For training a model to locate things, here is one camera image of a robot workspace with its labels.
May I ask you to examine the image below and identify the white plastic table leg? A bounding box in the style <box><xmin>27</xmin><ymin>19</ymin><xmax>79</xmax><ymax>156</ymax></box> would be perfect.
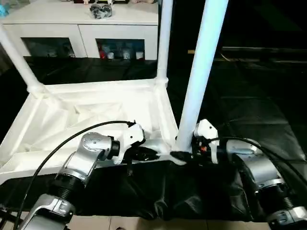
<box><xmin>0</xmin><ymin>23</ymin><xmax>48</xmax><ymax>97</ymax></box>
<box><xmin>155</xmin><ymin>0</ymin><xmax>174</xmax><ymax>86</ymax></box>
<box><xmin>174</xmin><ymin>0</ymin><xmax>230</xmax><ymax>154</ymax></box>

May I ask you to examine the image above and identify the black plastic mat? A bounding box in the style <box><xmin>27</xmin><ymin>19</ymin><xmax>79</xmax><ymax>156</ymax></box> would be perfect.
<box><xmin>0</xmin><ymin>56</ymin><xmax>307</xmax><ymax>222</ymax></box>

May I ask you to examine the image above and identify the white cabinet with glass doors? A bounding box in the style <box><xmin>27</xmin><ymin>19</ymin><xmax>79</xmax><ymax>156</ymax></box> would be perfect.
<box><xmin>0</xmin><ymin>0</ymin><xmax>161</xmax><ymax>60</ymax></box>

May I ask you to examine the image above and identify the clear bag of dark parts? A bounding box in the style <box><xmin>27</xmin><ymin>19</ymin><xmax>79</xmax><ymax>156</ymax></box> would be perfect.
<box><xmin>89</xmin><ymin>3</ymin><xmax>115</xmax><ymax>20</ymax></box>

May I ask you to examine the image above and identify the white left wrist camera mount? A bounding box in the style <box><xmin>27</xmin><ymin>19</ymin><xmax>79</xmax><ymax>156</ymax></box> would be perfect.
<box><xmin>113</xmin><ymin>123</ymin><xmax>147</xmax><ymax>166</ymax></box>

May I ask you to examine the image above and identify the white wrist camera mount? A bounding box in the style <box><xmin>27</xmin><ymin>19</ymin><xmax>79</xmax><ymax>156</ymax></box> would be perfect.
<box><xmin>192</xmin><ymin>118</ymin><xmax>221</xmax><ymax>165</ymax></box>
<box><xmin>113</xmin><ymin>123</ymin><xmax>147</xmax><ymax>166</ymax></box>

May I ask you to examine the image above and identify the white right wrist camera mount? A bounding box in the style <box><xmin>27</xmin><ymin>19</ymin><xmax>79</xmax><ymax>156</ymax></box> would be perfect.
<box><xmin>192</xmin><ymin>118</ymin><xmax>221</xmax><ymax>165</ymax></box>

